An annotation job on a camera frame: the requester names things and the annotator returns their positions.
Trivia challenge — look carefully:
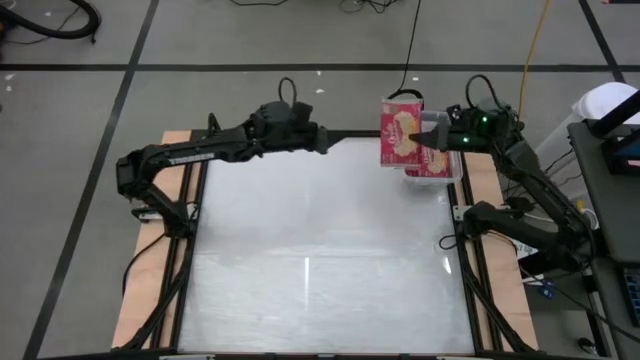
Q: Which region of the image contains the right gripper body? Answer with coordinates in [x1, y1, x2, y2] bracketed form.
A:
[421, 110, 495, 153]

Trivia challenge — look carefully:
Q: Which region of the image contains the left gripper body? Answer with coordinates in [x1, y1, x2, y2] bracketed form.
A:
[298, 122, 330, 156]

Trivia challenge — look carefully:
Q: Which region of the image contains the clear plastic bin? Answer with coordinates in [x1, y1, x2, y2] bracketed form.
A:
[398, 106, 465, 188]

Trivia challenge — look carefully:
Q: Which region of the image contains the white paper sheet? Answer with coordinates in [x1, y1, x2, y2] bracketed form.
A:
[514, 240, 536, 261]

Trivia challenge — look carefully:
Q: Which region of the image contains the white round container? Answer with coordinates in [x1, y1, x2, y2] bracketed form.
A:
[542, 81, 640, 166]

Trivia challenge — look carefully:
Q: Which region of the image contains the grey desk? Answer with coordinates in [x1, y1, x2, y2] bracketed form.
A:
[567, 119, 640, 266]

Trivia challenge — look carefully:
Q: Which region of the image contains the black keyboard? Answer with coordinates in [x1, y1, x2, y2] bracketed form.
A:
[622, 267, 640, 326]

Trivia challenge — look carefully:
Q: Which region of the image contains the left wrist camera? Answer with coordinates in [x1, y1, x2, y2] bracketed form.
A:
[291, 101, 315, 124]

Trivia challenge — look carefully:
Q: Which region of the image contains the black table frame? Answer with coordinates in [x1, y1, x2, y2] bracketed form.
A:
[119, 113, 539, 360]

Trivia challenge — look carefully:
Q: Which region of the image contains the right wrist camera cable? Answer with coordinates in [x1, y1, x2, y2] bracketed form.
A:
[464, 74, 502, 110]

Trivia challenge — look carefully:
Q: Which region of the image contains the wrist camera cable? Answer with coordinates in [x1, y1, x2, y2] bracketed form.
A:
[464, 74, 502, 110]
[277, 76, 299, 106]

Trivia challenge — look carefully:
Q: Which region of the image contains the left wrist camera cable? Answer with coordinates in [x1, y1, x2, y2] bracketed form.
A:
[277, 76, 299, 106]

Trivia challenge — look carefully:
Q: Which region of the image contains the black hanging cable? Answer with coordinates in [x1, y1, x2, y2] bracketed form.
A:
[386, 0, 425, 101]

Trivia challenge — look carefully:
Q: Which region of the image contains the yellow hanging cable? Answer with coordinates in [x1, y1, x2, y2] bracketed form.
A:
[516, 0, 552, 120]

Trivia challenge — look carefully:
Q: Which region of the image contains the black cable bundle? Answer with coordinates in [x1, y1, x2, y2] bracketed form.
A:
[339, 0, 401, 15]

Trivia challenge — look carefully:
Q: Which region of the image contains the long black floor cable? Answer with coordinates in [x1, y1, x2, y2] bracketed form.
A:
[519, 264, 640, 345]

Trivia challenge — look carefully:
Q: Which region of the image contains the black arm base cable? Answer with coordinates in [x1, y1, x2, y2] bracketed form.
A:
[121, 230, 171, 299]

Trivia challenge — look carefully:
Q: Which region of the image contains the thick black hose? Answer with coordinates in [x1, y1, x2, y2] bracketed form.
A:
[0, 0, 103, 45]

